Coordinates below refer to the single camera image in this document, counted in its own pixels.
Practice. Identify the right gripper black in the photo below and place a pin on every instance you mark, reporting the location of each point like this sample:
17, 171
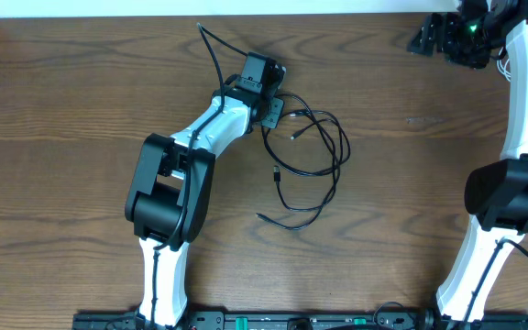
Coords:
448, 25

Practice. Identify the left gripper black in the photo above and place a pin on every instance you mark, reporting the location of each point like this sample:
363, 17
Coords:
274, 112

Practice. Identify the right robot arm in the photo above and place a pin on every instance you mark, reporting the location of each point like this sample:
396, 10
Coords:
496, 195

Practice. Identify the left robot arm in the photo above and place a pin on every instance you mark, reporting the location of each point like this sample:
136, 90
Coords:
168, 198

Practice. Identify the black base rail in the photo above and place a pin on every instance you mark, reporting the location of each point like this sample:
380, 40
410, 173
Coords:
386, 317

